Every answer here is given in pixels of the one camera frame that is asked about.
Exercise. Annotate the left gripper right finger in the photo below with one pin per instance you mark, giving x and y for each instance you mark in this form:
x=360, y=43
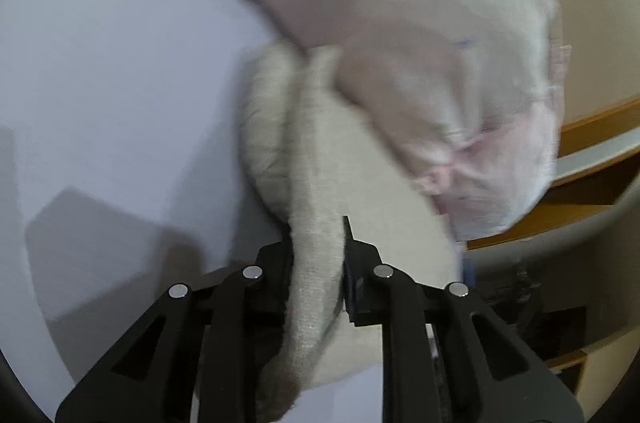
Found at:
x=447, y=357

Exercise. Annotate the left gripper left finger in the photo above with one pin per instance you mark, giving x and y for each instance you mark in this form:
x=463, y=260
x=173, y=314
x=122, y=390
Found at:
x=194, y=355

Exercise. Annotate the beige cable knit sweater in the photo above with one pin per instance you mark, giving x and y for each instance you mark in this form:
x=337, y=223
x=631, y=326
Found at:
x=318, y=166

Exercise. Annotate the lavender bed sheet mattress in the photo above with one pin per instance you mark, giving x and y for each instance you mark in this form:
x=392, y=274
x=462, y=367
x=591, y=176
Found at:
x=120, y=172

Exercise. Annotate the pink pillow with blue flowers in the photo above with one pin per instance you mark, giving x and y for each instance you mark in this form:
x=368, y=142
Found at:
x=469, y=94

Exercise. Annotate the wooden bed frame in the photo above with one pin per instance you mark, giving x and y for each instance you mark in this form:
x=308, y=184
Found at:
x=567, y=275

